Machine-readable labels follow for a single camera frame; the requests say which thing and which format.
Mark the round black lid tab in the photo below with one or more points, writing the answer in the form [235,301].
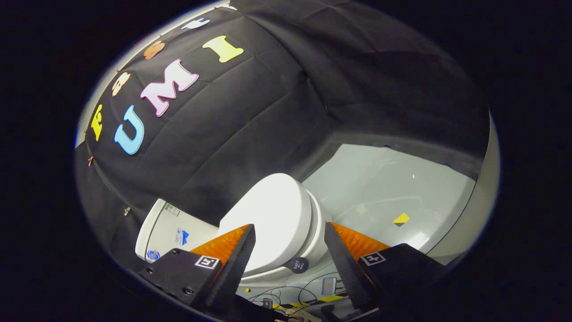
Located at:
[298,265]

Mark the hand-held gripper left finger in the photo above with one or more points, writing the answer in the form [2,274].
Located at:
[234,268]

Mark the yellow floor sticker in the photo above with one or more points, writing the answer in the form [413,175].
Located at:
[401,218]

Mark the black backdrop cloth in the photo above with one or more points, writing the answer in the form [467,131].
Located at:
[268,112]

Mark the white toilet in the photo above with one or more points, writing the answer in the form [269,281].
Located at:
[165,232]

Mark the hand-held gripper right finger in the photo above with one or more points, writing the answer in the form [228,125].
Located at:
[344,268]

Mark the white toilet lid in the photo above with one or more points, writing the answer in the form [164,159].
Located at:
[272,210]

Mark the yellow black floor tape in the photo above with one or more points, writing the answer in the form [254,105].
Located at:
[328,298]

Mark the small grey box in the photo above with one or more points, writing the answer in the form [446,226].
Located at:
[329,285]

